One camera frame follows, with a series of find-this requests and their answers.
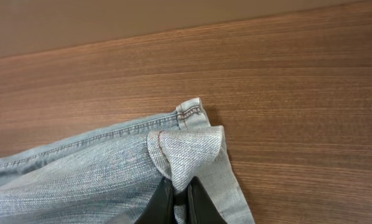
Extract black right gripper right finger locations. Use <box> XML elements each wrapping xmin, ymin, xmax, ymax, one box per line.
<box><xmin>187</xmin><ymin>177</ymin><xmax>226</xmax><ymax>224</ymax></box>

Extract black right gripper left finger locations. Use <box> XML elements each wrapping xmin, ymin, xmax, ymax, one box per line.
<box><xmin>135</xmin><ymin>177</ymin><xmax>176</xmax><ymax>224</ymax></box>

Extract light blue denim shorts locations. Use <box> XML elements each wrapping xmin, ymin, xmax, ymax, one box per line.
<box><xmin>0</xmin><ymin>98</ymin><xmax>254</xmax><ymax>223</ymax></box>

